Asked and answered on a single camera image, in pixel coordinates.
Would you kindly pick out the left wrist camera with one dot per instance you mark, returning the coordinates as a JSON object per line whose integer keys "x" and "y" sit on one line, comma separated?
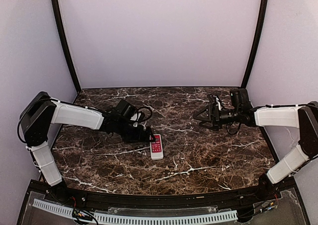
{"x": 140, "y": 116}

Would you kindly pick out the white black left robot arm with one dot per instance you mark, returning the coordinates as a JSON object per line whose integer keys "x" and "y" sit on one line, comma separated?
{"x": 43, "y": 111}

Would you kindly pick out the black left frame post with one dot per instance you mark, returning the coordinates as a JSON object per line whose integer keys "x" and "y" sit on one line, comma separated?
{"x": 64, "y": 44}

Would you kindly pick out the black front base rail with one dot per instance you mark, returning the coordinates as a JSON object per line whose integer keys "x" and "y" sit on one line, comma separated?
{"x": 233, "y": 199}

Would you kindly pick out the black right frame post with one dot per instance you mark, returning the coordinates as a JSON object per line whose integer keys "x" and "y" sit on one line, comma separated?
{"x": 255, "y": 43}

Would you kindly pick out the white slotted cable duct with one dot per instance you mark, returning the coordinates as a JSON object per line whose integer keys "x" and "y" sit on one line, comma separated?
{"x": 121, "y": 216}

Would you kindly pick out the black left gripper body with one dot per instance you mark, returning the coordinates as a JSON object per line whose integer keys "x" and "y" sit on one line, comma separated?
{"x": 146, "y": 135}

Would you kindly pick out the black frame post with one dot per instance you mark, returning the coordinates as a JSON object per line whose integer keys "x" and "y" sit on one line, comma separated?
{"x": 255, "y": 43}
{"x": 64, "y": 44}

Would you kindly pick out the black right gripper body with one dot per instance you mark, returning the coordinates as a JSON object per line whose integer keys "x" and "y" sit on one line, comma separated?
{"x": 213, "y": 115}

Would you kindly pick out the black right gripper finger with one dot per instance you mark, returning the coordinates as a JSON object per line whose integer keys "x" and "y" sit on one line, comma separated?
{"x": 203, "y": 115}
{"x": 207, "y": 125}

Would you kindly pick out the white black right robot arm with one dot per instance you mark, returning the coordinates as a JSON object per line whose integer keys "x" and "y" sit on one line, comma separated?
{"x": 302, "y": 117}

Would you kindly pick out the white red remote control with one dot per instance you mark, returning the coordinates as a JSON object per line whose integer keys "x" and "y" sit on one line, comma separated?
{"x": 156, "y": 148}

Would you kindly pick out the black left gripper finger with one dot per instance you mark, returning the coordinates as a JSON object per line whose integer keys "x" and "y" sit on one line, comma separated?
{"x": 152, "y": 139}
{"x": 148, "y": 133}

